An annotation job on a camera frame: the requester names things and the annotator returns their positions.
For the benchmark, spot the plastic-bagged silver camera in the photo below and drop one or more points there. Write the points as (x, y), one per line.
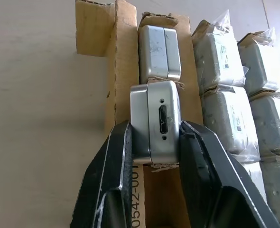
(227, 121)
(278, 187)
(273, 126)
(216, 57)
(263, 64)

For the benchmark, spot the scratched silver camera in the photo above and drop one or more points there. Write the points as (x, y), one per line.
(156, 52)

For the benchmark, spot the cardboard divider tray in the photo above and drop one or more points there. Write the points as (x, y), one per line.
(121, 71)

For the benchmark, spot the silver camera with USB port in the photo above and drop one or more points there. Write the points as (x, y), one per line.
(159, 123)

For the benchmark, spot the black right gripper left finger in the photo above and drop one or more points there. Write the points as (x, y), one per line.
(102, 180)

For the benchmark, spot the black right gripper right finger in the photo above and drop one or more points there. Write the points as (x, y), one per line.
(216, 180)

